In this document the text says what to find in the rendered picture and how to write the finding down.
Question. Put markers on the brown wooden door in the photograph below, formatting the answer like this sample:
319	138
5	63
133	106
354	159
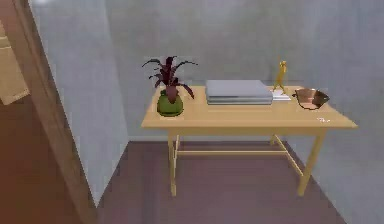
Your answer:
36	110

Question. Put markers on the yellow figurine on white base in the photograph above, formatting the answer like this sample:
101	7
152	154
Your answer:
281	80

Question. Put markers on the copper bowl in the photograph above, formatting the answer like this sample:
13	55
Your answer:
311	98

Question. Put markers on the beige cabinet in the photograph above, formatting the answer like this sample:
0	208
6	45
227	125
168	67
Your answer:
10	71

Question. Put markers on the red plant in green pot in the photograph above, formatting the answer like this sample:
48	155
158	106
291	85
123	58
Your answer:
170	100

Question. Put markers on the grey closed laptop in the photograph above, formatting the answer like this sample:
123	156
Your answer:
237	90

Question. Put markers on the light wooden table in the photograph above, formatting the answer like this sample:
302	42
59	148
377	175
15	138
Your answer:
233	116

